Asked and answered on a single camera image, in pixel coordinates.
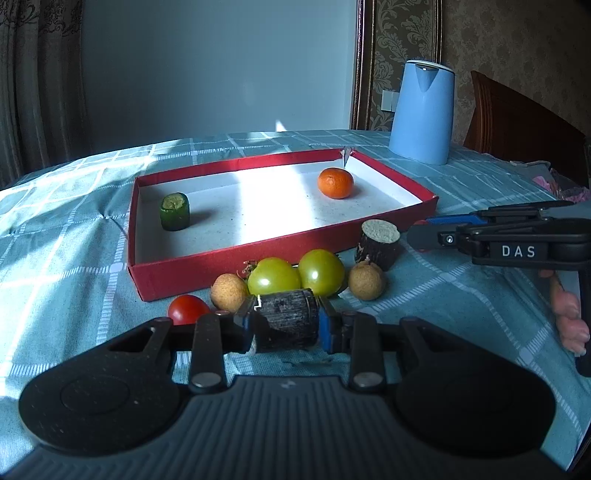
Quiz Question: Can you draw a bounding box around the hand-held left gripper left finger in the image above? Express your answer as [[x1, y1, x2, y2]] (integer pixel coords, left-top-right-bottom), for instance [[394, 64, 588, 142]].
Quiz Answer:
[[105, 298, 259, 394]]

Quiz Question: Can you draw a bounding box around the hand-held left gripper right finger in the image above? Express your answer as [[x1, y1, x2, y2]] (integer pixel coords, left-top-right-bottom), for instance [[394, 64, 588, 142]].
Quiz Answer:
[[318, 298, 468, 394]]

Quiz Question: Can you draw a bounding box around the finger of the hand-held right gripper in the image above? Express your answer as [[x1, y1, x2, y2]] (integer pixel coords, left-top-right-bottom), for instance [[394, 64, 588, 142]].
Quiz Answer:
[[412, 200, 575, 228], [406, 223, 472, 254]]

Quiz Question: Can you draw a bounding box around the brown longan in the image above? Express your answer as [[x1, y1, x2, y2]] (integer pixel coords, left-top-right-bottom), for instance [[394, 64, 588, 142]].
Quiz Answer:
[[348, 261, 386, 301], [210, 273, 250, 313]]

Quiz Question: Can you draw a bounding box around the dark sugarcane piece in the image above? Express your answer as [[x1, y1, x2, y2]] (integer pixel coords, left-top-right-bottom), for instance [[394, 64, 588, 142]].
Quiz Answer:
[[355, 220, 402, 271], [252, 288, 320, 354]]

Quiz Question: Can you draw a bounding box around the green tomato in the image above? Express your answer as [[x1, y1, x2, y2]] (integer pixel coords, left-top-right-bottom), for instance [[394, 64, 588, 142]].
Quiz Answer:
[[298, 249, 346, 297], [247, 257, 302, 298]]

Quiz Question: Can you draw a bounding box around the red cherry tomato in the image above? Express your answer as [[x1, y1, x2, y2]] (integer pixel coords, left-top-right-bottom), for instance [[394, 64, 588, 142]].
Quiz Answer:
[[167, 294, 212, 326]]

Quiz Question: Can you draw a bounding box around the red cardboard tray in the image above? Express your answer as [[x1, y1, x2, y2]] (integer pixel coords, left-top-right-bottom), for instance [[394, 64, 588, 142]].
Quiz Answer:
[[127, 148, 439, 302]]

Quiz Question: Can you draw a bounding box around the person's right hand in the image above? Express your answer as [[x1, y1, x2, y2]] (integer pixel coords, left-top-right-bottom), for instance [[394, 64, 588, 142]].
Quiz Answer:
[[539, 268, 591, 356]]

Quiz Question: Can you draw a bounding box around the pink cloth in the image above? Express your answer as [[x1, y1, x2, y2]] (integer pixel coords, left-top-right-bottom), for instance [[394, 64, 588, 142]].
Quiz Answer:
[[531, 161, 591, 204]]

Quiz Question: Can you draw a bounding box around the orange mandarin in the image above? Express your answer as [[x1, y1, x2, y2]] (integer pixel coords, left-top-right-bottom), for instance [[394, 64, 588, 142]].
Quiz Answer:
[[318, 167, 355, 199]]

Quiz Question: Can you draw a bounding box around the blue electric kettle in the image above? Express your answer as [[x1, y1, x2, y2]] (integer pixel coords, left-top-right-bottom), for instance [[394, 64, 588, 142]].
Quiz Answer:
[[389, 59, 456, 166]]

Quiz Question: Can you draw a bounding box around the green cucumber piece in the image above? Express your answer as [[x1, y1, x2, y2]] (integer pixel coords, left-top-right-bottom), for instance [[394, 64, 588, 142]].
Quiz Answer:
[[160, 193, 191, 230]]

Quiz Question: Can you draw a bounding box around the teal checked tablecloth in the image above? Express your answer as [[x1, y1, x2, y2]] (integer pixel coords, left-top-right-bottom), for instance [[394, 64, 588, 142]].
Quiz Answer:
[[0, 129, 591, 472]]

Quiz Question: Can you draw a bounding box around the patterned beige curtain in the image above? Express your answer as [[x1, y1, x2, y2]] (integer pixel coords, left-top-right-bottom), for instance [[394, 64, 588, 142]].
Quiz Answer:
[[0, 0, 88, 190]]

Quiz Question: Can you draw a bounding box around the dark wooden wall frame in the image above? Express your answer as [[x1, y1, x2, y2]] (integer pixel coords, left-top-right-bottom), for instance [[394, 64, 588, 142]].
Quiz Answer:
[[350, 0, 377, 131]]

